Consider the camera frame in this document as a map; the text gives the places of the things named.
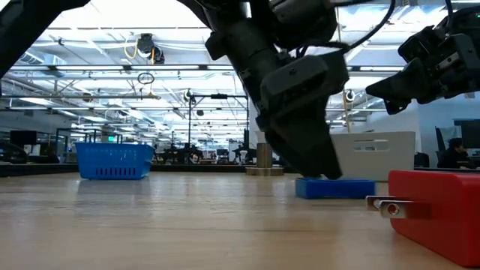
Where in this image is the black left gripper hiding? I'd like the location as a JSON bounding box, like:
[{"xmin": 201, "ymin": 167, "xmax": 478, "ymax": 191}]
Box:
[{"xmin": 258, "ymin": 50, "xmax": 350, "ymax": 180}]

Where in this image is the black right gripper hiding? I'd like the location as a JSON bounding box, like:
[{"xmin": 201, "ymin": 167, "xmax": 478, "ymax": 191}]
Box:
[{"xmin": 365, "ymin": 22, "xmax": 480, "ymax": 116}]

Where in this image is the blue box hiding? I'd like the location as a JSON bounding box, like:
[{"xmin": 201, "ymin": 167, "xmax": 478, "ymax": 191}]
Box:
[{"xmin": 295, "ymin": 177, "xmax": 376, "ymax": 200}]

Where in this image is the red charger with prongs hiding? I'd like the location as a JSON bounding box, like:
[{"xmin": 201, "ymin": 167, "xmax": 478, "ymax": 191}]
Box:
[{"xmin": 366, "ymin": 169, "xmax": 480, "ymax": 268}]

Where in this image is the bulb lamp on wooden base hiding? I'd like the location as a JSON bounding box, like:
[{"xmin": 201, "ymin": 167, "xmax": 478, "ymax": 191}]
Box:
[{"xmin": 245, "ymin": 142, "xmax": 285, "ymax": 176}]

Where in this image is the white plastic bin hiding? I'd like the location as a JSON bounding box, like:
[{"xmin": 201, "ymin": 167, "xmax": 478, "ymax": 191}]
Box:
[{"xmin": 329, "ymin": 130, "xmax": 416, "ymax": 182}]

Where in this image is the person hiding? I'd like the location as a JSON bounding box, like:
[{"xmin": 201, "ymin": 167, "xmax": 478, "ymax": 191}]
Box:
[{"xmin": 436, "ymin": 137, "xmax": 476, "ymax": 170}]

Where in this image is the blue plastic basket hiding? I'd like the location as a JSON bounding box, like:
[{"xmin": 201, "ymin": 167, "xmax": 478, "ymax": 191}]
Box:
[{"xmin": 74, "ymin": 141, "xmax": 156, "ymax": 181}]

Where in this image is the small dark distant monitor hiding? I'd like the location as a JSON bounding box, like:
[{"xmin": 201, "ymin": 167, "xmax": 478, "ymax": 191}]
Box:
[{"xmin": 9, "ymin": 130, "xmax": 38, "ymax": 148}]

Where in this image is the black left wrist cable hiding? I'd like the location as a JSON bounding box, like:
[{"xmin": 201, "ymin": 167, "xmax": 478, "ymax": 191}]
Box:
[{"xmin": 299, "ymin": 0, "xmax": 397, "ymax": 56}]

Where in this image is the tall black distant rig frame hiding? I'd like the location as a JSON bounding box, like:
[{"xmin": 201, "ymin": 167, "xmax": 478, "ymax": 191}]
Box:
[{"xmin": 186, "ymin": 93, "xmax": 251, "ymax": 151}]

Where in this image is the hanging black cable loop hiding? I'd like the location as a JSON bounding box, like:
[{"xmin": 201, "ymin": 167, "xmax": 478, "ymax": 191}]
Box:
[{"xmin": 136, "ymin": 71, "xmax": 155, "ymax": 86}]

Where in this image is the large black ceiling cable reel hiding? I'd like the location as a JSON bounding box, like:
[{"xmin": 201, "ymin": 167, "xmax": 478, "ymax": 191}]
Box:
[{"xmin": 135, "ymin": 32, "xmax": 166, "ymax": 65}]

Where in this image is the low black distant rig frame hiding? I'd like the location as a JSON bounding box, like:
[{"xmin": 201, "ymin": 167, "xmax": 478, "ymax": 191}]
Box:
[{"xmin": 55, "ymin": 128, "xmax": 123, "ymax": 164}]

